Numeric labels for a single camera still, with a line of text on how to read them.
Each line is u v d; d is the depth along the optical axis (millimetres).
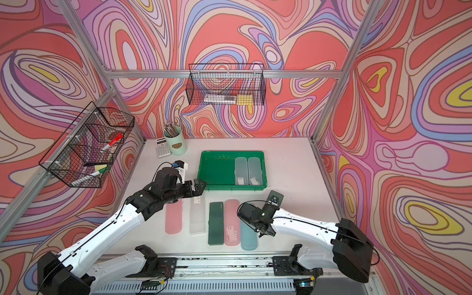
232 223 860
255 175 1004
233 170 1022
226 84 847
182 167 697
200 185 705
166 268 719
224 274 733
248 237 823
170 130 1019
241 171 1017
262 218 554
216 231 822
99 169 722
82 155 734
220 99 820
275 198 724
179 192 633
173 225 848
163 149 1136
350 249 406
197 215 892
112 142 767
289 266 653
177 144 1052
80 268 401
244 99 910
